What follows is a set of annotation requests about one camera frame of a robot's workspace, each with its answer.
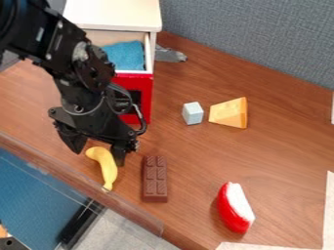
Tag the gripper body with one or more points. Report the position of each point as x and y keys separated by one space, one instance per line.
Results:
x=93 y=125

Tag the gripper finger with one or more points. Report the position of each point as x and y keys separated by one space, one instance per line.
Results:
x=118 y=155
x=74 y=140

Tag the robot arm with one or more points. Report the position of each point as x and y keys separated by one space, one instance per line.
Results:
x=48 y=42

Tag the drawer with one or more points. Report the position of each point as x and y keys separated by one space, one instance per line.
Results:
x=141 y=88

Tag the yellow toy banana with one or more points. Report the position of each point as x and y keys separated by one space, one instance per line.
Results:
x=105 y=165

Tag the brown toy chocolate bar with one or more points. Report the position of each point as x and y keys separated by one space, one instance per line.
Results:
x=155 y=178

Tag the blue cloth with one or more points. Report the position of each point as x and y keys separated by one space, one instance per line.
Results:
x=126 y=55

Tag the light blue block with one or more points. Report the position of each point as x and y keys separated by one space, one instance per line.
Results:
x=192 y=113

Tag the grey toy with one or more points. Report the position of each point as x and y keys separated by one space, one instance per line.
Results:
x=168 y=54

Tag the cabinet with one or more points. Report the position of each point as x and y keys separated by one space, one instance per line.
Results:
x=117 y=16

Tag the yellow toy cheese wedge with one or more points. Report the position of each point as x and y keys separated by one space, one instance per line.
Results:
x=230 y=113

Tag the red and white brush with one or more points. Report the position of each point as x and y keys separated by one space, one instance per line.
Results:
x=235 y=206

